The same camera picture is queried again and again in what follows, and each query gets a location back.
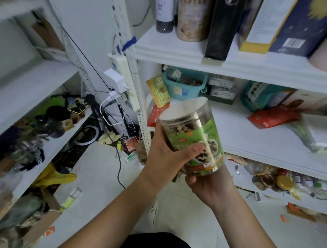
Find white flat box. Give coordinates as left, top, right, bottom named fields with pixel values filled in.
left=301, top=113, right=327, bottom=149

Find red snack packet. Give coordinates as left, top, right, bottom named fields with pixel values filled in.
left=147, top=102, right=171, bottom=127

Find person's left forearm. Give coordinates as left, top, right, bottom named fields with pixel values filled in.
left=60, top=176, right=164, bottom=248

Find red pouch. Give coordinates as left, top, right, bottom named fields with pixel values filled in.
left=248, top=105, right=299, bottom=129

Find small black grey boxes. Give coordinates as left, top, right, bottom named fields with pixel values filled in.
left=207, top=74, right=236, bottom=105

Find person's right hand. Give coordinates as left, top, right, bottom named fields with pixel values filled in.
left=185, top=165, right=236, bottom=206

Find white power strip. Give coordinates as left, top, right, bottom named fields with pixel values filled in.
left=108, top=53, right=141, bottom=112

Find teal plastic basket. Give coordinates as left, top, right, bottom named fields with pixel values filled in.
left=162, top=66, right=208, bottom=100

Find pink cylinder canister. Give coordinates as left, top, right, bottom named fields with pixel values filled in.
left=309, top=36, right=327, bottom=72

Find dark glass jar silver lid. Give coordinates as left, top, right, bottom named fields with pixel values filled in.
left=156, top=0, right=176, bottom=34

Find teal pouch bag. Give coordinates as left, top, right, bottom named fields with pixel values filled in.
left=241, top=81, right=294, bottom=113

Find white box brown print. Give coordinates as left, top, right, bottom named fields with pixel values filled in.
left=281, top=89, right=327, bottom=114

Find clear green label nut jar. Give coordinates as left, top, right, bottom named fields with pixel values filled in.
left=159, top=97, right=224, bottom=177

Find yellow plastic bag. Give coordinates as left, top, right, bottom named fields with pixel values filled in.
left=32, top=162, right=77, bottom=187

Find beige canister orange lid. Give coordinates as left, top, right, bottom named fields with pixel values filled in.
left=176, top=0, right=213, bottom=43

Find small clear bottle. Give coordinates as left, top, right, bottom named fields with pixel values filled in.
left=60, top=187, right=82, bottom=211

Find dark blue moon box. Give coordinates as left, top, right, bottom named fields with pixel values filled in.
left=268, top=0, right=327, bottom=57

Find person's right forearm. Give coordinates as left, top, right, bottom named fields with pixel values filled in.
left=212, top=191, right=277, bottom=248

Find blue tape strip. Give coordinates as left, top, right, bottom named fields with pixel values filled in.
left=116, top=36, right=138, bottom=54

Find white ring light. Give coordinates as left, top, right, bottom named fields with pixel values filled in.
left=73, top=124, right=101, bottom=147

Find person's black clothing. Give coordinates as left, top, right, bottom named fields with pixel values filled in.
left=122, top=232, right=191, bottom=248

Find person's left hand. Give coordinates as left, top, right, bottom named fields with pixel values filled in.
left=137, top=121, right=205, bottom=192

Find tall black and yellow box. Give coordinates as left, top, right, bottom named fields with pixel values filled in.
left=204, top=0, right=298, bottom=62

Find green snack packet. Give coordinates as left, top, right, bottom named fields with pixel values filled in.
left=146, top=75, right=171, bottom=109

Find white power adapter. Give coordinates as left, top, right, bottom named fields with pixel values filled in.
left=104, top=68, right=128, bottom=94

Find white metal shelving unit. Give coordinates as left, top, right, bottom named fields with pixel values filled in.
left=110, top=0, right=327, bottom=215

